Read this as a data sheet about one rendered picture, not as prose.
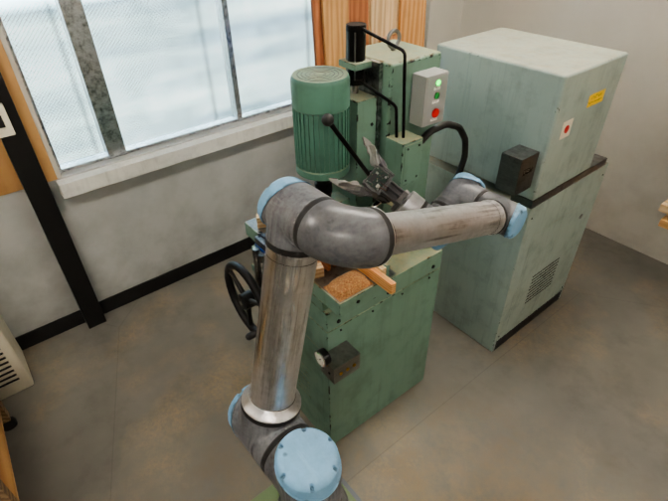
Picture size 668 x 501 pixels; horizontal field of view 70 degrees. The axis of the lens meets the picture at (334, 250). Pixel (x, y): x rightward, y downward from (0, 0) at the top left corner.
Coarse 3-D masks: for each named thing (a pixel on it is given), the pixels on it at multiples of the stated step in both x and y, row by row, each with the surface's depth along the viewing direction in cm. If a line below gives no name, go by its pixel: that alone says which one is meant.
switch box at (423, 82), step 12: (420, 72) 147; (432, 72) 146; (444, 72) 147; (420, 84) 145; (432, 84) 145; (444, 84) 149; (420, 96) 147; (432, 96) 148; (444, 96) 152; (420, 108) 149; (432, 108) 151; (420, 120) 151
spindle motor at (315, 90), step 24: (312, 72) 140; (336, 72) 140; (312, 96) 134; (336, 96) 135; (312, 120) 138; (336, 120) 140; (312, 144) 144; (336, 144) 145; (312, 168) 149; (336, 168) 149
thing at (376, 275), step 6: (360, 270) 161; (366, 270) 158; (372, 270) 155; (378, 270) 155; (372, 276) 157; (378, 276) 154; (384, 276) 153; (378, 282) 155; (384, 282) 152; (390, 282) 151; (384, 288) 154; (390, 288) 151
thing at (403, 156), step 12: (408, 132) 155; (396, 144) 150; (408, 144) 149; (420, 144) 152; (396, 156) 152; (408, 156) 151; (420, 156) 155; (396, 168) 154; (408, 168) 154; (396, 180) 156; (408, 180) 157
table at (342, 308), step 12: (252, 228) 183; (264, 228) 183; (252, 264) 170; (324, 276) 160; (336, 276) 159; (372, 288) 156; (324, 300) 156; (336, 300) 150; (348, 300) 151; (360, 300) 155; (336, 312) 153; (348, 312) 154
